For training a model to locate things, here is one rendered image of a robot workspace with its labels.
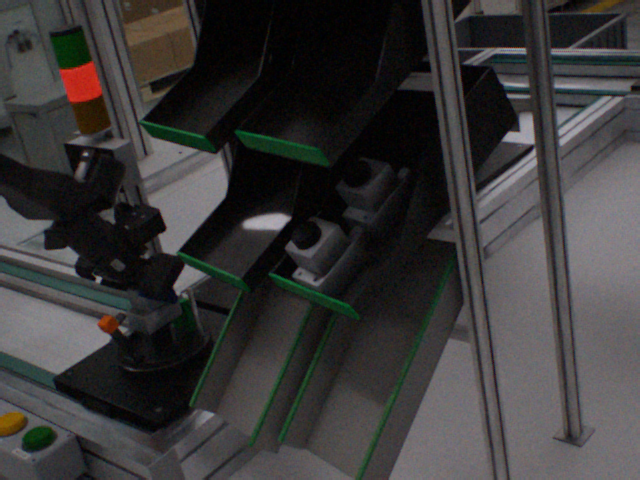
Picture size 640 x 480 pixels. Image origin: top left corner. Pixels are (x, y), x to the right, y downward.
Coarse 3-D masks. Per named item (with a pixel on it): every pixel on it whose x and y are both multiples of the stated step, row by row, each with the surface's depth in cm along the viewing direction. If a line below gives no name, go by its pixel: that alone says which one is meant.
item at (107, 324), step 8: (104, 320) 127; (112, 320) 127; (120, 320) 128; (104, 328) 126; (112, 328) 127; (112, 336) 128; (120, 336) 128; (120, 344) 129; (128, 344) 130; (128, 352) 130; (136, 352) 131
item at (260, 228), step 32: (256, 160) 112; (288, 160) 113; (256, 192) 112; (288, 192) 109; (320, 192) 103; (224, 224) 111; (256, 224) 108; (288, 224) 101; (192, 256) 110; (224, 256) 107; (256, 256) 104
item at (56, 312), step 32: (0, 256) 187; (32, 256) 184; (0, 288) 183; (32, 288) 176; (64, 288) 169; (96, 288) 167; (0, 320) 170; (32, 320) 167; (64, 320) 165; (96, 320) 162; (0, 352) 152; (32, 352) 156; (64, 352) 154
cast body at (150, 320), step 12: (132, 288) 131; (132, 300) 132; (144, 300) 130; (132, 312) 131; (144, 312) 131; (156, 312) 131; (168, 312) 132; (180, 312) 134; (132, 324) 132; (144, 324) 130; (156, 324) 131
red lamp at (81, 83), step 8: (88, 64) 139; (64, 72) 138; (72, 72) 138; (80, 72) 138; (88, 72) 139; (64, 80) 139; (72, 80) 138; (80, 80) 138; (88, 80) 139; (96, 80) 140; (72, 88) 139; (80, 88) 139; (88, 88) 139; (96, 88) 140; (72, 96) 140; (80, 96) 139; (88, 96) 140; (96, 96) 140
